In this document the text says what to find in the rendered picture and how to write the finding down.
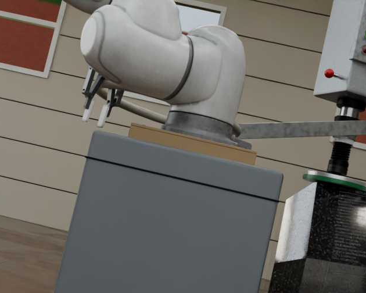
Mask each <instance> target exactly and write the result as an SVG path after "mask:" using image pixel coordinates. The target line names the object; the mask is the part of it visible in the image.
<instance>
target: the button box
mask: <svg viewBox="0 0 366 293"><path fill-rule="evenodd" d="M365 31H366V0H361V3H360V8H359V11H358V16H357V21H356V27H355V30H354V35H353V40H352V43H351V49H350V54H349V60H354V61H356V62H360V63H363V64H365V65H366V56H365V55H363V54H362V53H361V47H362V46H363V45H366V39H365V38H364V33H365Z"/></svg>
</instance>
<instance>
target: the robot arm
mask: <svg viewBox="0 0 366 293"><path fill-rule="evenodd" d="M63 1H64V2H65V3H67V4H69V5H71V6H72V7H74V8H76V9H78V10H80V11H82V12H85V13H87V14H89V15H91V16H90V17H89V18H88V20H87V21H86V23H85V25H84V28H83V30H82V34H81V41H80V48H81V53H82V55H83V57H84V59H85V61H86V62H87V63H88V64H89V70H88V73H87V77H86V79H85V83H84V86H83V88H82V94H84V95H85V97H86V100H85V104H84V109H85V112H84V115H83V117H82V122H88V119H89V116H90V114H91V110H92V107H93V105H94V102H95V100H94V99H93V97H94V95H95V94H96V92H97V90H98V89H99V87H100V85H101V84H102V82H103V80H104V79H107V80H109V81H111V82H113V83H115V84H117V85H119V86H121V87H124V88H126V89H129V90H131V91H135V92H138V93H140V94H144V95H148V96H152V97H156V98H160V99H163V100H164V101H165V102H167V103H169V104H170V110H169V113H168V116H167V119H166V123H165V125H162V127H161V129H162V130H167V131H172V132H175V133H180V134H184V135H189V136H192V137H197V138H202V139H205V140H210V141H215V142H219V143H223V144H227V145H232V146H235V147H240V148H246V149H249V150H251V149H252V145H251V143H249V142H246V141H244V140H241V139H239V138H236V137H235V135H232V128H233V125H234V120H235V117H236V114H237V112H238V108H239V104H240V101H241V96H242V91H243V85H244V80H245V71H246V61H245V51H244V47H243V44H242V41H241V40H240V39H239V37H238V36H237V34H235V33H234V32H233V31H231V30H230V29H227V28H225V27H222V26H218V25H213V24H208V25H204V26H198V27H196V28H194V29H192V30H191V31H190V32H189V33H188V35H184V34H182V29H181V23H180V17H179V15H180V12H179V9H178V7H177V5H176V4H175V2H174V1H173V0H63ZM95 72H97V73H99V74H98V75H97V78H96V80H95V82H94V83H93V85H92V87H91V84H92V81H93V79H94V75H95ZM90 88H91V89H90ZM115 92H116V89H111V88H108V93H107V104H106V105H103V108H102V112H101V115H100V118H99V121H98V124H97V127H100V128H103V126H104V123H105V120H106V118H107V117H109V116H110V112H111V110H112V107H119V105H120V102H121V99H122V97H123V94H124V91H123V90H117V92H116V94H115Z"/></svg>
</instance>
